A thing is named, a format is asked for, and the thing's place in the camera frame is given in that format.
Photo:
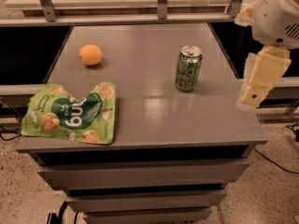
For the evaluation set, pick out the metal railing frame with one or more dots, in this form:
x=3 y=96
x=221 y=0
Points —
x=28 y=13

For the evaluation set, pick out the green soda can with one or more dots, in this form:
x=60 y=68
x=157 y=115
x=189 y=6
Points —
x=188 y=67

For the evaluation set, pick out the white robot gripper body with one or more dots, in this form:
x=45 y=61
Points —
x=274 y=20

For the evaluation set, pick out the orange fruit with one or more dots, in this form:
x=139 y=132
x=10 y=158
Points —
x=90 y=55

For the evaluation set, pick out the green snack chip bag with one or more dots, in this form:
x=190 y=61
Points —
x=55 y=113

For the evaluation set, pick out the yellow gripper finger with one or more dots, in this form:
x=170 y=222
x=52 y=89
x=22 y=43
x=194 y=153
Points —
x=262 y=72
x=244 y=18

